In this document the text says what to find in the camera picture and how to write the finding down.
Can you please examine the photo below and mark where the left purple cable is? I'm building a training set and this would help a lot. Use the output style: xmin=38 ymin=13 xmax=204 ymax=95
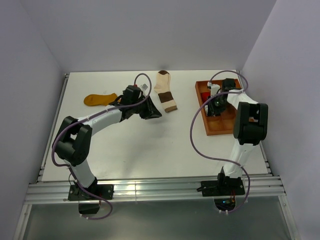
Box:
xmin=51 ymin=72 xmax=152 ymax=221

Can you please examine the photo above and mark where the red rolled sock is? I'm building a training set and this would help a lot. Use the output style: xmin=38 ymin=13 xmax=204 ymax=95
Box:
xmin=201 ymin=92 xmax=211 ymax=103

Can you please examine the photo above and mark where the purple cable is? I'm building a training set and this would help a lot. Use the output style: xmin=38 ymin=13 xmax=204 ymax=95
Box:
xmin=51 ymin=72 xmax=152 ymax=221
xmin=189 ymin=70 xmax=252 ymax=213

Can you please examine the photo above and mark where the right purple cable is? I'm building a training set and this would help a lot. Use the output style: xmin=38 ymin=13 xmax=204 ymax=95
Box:
xmin=189 ymin=70 xmax=252 ymax=213

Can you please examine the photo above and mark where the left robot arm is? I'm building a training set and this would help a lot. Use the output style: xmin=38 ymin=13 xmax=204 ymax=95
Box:
xmin=52 ymin=85 xmax=162 ymax=200

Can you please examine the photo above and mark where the wooden compartment tray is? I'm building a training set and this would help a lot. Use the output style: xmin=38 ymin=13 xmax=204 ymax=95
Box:
xmin=195 ymin=78 xmax=241 ymax=136

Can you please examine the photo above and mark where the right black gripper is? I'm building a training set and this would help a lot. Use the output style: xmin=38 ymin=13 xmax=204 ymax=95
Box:
xmin=206 ymin=94 xmax=230 ymax=117

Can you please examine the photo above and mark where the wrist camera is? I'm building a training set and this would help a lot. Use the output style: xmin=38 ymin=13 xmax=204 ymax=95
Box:
xmin=207 ymin=81 xmax=220 ymax=97
xmin=134 ymin=83 xmax=149 ymax=94

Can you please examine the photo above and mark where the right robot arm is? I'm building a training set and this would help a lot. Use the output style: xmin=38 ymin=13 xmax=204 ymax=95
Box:
xmin=205 ymin=78 xmax=269 ymax=195

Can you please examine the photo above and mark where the cream brown sock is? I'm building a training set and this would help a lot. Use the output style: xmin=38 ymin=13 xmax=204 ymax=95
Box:
xmin=153 ymin=70 xmax=178 ymax=113

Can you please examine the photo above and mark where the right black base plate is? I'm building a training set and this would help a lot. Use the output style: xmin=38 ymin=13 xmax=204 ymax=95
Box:
xmin=196 ymin=178 xmax=246 ymax=197

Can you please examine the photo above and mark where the white black striped sock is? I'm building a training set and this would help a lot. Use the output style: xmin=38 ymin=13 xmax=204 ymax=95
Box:
xmin=204 ymin=105 xmax=209 ymax=116

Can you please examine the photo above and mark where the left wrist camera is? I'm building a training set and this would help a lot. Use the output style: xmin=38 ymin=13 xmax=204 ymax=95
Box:
xmin=134 ymin=83 xmax=149 ymax=94

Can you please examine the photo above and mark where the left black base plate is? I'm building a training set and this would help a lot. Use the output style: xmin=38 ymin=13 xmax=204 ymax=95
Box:
xmin=67 ymin=184 xmax=114 ymax=201

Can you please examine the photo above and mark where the mustard yellow sock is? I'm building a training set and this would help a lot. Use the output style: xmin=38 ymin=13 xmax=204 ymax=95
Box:
xmin=83 ymin=93 xmax=118 ymax=107

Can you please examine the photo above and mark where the aluminium frame rail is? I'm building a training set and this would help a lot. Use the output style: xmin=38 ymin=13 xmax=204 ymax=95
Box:
xmin=24 ymin=174 xmax=286 ymax=205

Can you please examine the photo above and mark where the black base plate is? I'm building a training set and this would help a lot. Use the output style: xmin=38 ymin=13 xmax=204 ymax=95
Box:
xmin=196 ymin=178 xmax=246 ymax=197
xmin=67 ymin=184 xmax=114 ymax=201

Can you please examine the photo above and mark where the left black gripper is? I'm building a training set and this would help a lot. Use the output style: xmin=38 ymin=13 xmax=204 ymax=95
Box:
xmin=131 ymin=96 xmax=162 ymax=120

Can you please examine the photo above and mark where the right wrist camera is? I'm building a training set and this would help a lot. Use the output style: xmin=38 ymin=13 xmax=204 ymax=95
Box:
xmin=207 ymin=81 xmax=220 ymax=97

